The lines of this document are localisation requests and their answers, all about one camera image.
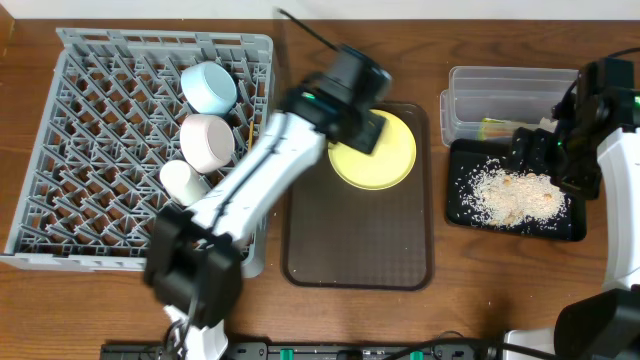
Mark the white tissue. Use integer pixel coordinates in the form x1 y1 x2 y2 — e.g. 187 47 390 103
538 118 558 133

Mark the yellow round plate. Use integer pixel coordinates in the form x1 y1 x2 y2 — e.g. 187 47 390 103
328 109 417 190

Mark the pink-rimmed white bowl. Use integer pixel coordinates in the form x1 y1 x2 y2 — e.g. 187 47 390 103
179 114 235 174

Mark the light blue bowl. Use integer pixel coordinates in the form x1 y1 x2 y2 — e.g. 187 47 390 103
180 61 238 116

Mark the white cup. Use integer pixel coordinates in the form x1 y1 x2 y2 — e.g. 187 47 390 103
159 160 210 207

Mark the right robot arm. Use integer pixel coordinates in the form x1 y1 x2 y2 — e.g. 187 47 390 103
500 86 639 359

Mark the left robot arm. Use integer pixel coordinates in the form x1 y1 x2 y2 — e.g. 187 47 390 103
143 72 391 359

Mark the pile of rice waste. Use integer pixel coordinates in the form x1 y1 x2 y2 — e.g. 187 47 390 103
454 159 571 229

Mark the black waste tray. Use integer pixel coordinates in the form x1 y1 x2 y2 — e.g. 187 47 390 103
445 139 587 242

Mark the clear plastic waste bin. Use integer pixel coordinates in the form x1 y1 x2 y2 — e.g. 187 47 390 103
440 66 578 146

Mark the yellow green snack wrapper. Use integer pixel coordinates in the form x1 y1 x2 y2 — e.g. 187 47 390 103
476 118 527 141

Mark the brown serving tray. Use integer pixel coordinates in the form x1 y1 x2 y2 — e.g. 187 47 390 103
282 102 435 291

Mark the grey plastic dish rack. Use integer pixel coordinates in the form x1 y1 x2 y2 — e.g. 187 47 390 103
1 28 276 272

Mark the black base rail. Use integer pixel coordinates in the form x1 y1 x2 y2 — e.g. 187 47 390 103
99 334 551 360

